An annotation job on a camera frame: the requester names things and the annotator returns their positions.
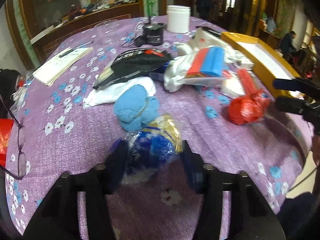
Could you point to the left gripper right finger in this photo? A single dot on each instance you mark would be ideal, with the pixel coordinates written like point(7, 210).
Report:
point(193, 167)

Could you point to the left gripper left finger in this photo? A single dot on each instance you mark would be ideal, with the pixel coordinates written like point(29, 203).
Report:
point(116, 163)

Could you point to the blue Vinda tissue pouch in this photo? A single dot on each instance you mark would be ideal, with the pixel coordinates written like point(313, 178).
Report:
point(152, 148)

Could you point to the light blue towel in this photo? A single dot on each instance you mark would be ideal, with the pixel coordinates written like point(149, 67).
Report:
point(135, 109)

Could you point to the red plastic bag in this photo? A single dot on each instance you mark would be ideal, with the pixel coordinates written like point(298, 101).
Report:
point(5, 131)
point(252, 105)

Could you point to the white cloth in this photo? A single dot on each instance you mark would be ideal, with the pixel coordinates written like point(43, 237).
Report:
point(112, 93)

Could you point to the white mask package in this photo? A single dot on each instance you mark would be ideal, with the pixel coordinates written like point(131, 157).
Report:
point(175, 73)

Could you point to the black packaged pouch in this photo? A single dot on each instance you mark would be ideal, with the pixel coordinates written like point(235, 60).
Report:
point(131, 64)

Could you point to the blue red sponge pack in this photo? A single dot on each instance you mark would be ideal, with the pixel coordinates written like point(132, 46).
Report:
point(209, 62)

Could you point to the yellow cardboard box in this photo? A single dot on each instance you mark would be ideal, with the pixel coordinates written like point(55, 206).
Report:
point(268, 64)

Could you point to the seated person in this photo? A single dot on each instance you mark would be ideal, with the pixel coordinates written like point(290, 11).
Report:
point(286, 45)

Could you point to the purple floral tablecloth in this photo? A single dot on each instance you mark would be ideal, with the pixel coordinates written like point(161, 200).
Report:
point(154, 200)

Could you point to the eyeglasses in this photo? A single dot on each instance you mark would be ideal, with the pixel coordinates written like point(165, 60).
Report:
point(21, 160)

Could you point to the white notebook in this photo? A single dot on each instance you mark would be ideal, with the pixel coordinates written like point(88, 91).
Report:
point(50, 71)

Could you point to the red plastic bag at edge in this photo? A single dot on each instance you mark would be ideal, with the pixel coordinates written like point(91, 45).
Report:
point(5, 131)

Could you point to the black smartphone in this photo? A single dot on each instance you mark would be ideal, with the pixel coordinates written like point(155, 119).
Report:
point(210, 31)

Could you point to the black pen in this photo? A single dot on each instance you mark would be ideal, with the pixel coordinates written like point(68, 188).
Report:
point(75, 48)

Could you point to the black electric motor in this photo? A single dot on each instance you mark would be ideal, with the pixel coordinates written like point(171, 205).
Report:
point(152, 34)

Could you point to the black bag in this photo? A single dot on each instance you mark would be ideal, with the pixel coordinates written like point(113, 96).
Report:
point(8, 80)

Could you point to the wooden counter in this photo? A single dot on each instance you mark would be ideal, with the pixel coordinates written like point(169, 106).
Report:
point(47, 44)

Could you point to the white plastic jar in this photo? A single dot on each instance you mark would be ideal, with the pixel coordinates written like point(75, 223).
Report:
point(178, 17)

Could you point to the person in dark clothes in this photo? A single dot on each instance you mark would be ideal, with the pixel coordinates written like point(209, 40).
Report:
point(203, 8)

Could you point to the white jug on counter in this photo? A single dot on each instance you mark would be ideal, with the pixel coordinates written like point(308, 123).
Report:
point(84, 3)

